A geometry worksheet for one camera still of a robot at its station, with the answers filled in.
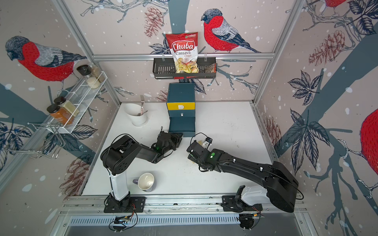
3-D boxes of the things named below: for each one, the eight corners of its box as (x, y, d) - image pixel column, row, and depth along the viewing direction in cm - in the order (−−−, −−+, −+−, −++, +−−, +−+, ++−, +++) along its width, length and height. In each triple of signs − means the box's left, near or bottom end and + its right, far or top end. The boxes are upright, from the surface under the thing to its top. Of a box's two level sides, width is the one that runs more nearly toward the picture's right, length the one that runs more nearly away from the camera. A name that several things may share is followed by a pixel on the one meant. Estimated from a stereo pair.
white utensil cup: (128, 126, 107) (121, 114, 96) (132, 115, 114) (126, 102, 103) (145, 126, 107) (139, 114, 96) (148, 115, 114) (143, 102, 103)
